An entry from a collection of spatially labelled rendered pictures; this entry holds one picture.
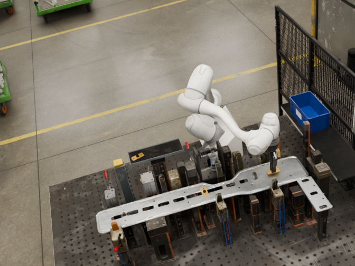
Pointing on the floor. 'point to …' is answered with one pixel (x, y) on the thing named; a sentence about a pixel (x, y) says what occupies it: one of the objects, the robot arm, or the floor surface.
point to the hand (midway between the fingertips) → (272, 167)
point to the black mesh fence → (312, 75)
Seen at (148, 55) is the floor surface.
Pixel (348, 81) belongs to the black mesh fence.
